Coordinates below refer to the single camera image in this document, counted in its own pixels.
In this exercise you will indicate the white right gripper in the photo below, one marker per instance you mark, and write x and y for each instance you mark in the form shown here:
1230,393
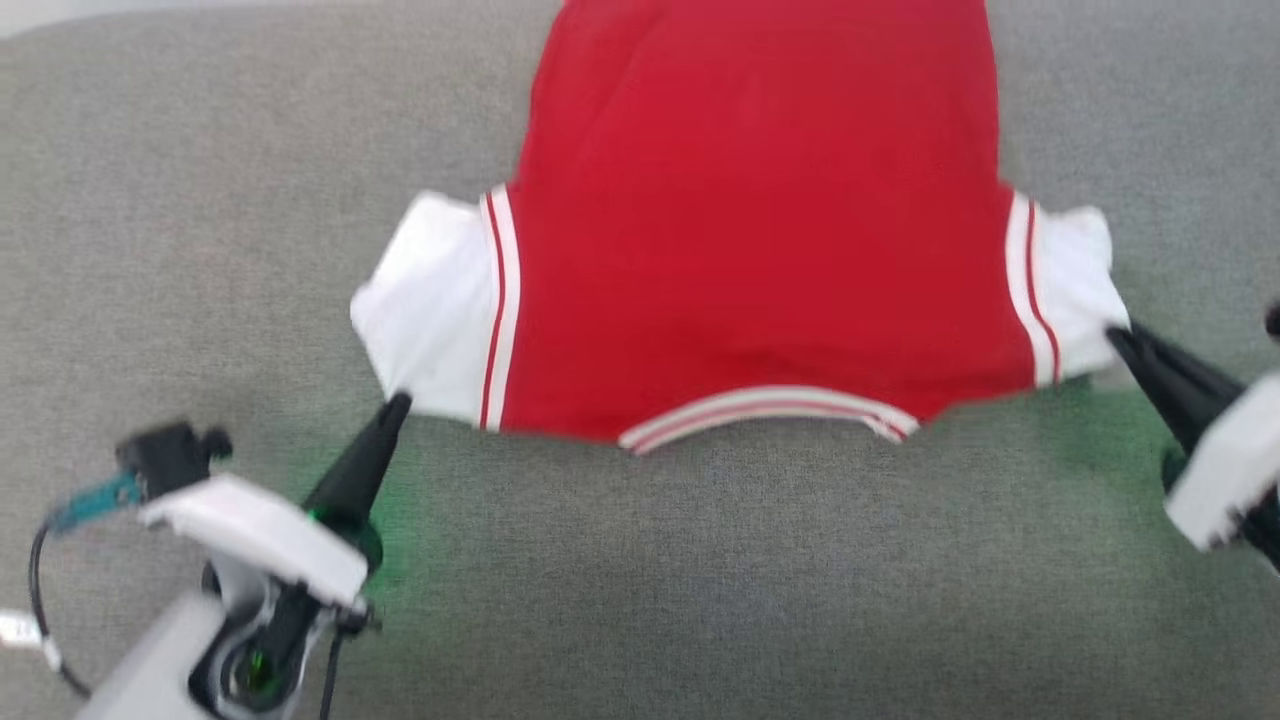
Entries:
1230,470

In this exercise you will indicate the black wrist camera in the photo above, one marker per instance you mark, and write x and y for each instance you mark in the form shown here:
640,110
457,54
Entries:
1273,322
165,455

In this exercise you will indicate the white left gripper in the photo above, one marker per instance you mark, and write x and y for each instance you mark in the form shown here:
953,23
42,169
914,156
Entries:
260,540

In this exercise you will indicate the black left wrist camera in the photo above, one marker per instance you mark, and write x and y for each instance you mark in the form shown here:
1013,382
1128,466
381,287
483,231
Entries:
165,455

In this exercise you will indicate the grey fabric sofa seat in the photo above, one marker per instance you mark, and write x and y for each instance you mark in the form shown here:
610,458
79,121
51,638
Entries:
200,200

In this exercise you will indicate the red shirt with white sleeves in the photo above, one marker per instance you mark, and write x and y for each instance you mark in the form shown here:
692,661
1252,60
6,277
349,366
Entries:
760,200

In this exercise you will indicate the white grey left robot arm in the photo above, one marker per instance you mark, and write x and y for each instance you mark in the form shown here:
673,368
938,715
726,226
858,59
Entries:
150,670

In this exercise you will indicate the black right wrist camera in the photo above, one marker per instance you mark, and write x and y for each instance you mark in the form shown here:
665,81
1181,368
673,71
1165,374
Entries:
1273,322

